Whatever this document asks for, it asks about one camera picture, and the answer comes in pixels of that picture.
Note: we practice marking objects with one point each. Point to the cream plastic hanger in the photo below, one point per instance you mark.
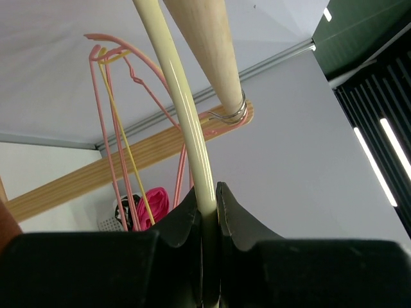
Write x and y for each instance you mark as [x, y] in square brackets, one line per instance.
[159, 34]

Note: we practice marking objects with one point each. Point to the pink cloth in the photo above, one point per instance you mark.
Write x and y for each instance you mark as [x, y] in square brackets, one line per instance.
[159, 203]

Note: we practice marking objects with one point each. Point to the yellow hanger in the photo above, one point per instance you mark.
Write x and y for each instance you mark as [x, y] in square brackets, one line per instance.
[121, 139]

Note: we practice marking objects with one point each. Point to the white laundry basket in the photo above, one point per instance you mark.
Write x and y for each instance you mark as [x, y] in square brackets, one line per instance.
[106, 222]

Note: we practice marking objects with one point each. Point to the wooden clothes rack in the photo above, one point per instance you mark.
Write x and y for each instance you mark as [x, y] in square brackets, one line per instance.
[205, 27]

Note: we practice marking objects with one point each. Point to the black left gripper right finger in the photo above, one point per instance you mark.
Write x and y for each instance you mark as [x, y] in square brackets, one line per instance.
[260, 268]

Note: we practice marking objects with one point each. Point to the black white patterned cloth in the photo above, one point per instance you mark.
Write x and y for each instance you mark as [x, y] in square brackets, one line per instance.
[126, 210]

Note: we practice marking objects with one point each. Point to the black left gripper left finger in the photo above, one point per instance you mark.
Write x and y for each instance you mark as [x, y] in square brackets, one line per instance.
[159, 267]

